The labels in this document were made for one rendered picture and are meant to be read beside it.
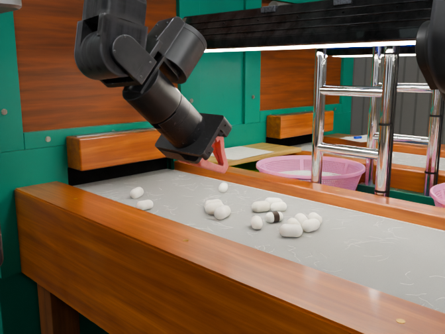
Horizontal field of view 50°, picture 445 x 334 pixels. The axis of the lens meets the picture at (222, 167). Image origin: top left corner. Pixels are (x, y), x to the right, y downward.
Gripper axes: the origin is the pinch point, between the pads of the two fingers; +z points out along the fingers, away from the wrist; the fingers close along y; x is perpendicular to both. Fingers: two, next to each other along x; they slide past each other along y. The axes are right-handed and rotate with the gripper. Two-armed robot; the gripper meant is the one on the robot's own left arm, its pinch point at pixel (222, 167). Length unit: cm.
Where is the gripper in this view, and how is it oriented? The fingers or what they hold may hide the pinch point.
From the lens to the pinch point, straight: 72.2
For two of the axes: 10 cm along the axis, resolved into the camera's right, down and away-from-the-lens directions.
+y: -7.1, -1.5, 6.9
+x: -4.7, 8.3, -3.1
